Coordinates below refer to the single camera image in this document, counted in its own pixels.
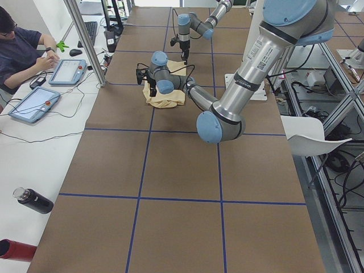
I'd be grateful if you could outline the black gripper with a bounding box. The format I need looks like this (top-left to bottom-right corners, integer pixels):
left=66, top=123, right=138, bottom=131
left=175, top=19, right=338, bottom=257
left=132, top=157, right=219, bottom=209
left=148, top=79, right=157, bottom=97
left=180, top=41, right=190, bottom=65

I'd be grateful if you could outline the cream long-sleeve printed shirt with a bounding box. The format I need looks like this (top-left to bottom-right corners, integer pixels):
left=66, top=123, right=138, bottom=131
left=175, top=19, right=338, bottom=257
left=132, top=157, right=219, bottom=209
left=143, top=60, right=187, bottom=109

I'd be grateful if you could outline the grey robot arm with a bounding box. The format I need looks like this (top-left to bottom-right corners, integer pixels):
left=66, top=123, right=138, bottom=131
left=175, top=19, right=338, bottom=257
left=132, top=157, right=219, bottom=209
left=138, top=1, right=337, bottom=143
left=170, top=0, right=234, bottom=64

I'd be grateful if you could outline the far blue teach pendant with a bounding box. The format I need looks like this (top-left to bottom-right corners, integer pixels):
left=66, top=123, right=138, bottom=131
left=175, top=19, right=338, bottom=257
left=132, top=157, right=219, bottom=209
left=48, top=59, right=87, bottom=86

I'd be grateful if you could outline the blue teach pendant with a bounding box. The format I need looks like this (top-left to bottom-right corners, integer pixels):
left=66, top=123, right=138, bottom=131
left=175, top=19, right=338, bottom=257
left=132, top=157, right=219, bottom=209
left=48, top=59, right=87, bottom=86
left=8, top=86, right=61, bottom=123

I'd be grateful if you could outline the black computer mouse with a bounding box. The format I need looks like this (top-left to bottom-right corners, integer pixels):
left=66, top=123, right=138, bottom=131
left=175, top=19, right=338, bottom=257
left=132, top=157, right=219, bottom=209
left=69, top=48, right=82, bottom=57

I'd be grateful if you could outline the black keyboard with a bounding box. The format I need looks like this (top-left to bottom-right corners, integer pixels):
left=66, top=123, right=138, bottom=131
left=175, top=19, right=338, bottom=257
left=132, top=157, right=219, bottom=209
left=84, top=21, right=98, bottom=45

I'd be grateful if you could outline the near blue teach pendant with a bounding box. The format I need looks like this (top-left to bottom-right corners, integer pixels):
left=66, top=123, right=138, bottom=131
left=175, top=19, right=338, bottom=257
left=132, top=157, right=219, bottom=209
left=8, top=86, right=61, bottom=123

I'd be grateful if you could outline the seated person dark shirt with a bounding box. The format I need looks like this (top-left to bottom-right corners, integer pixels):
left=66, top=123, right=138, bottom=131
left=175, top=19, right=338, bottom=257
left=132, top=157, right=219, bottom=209
left=1, top=8, right=60, bottom=95

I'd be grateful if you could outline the white plastic chair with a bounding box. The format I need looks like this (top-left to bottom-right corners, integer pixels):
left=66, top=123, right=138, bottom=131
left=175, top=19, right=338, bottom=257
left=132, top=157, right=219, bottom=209
left=280, top=115, right=352, bottom=156

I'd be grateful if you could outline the black water bottle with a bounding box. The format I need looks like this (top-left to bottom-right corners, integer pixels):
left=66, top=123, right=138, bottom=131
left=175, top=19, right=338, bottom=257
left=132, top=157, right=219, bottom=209
left=13, top=187, right=53, bottom=214

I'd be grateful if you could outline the red cylinder bottle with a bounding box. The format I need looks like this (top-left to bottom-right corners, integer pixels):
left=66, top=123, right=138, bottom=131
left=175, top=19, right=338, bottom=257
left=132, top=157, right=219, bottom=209
left=1, top=239, right=37, bottom=262

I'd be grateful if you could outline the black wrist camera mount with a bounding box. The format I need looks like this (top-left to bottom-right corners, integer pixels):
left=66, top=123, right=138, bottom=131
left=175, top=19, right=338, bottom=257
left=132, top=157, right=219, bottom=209
left=136, top=68, right=149, bottom=85
left=170, top=36, right=180, bottom=47

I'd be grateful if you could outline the aluminium frame post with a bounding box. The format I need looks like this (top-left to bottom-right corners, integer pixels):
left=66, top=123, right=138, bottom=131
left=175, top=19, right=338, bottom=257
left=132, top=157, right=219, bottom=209
left=63, top=0, right=106, bottom=87

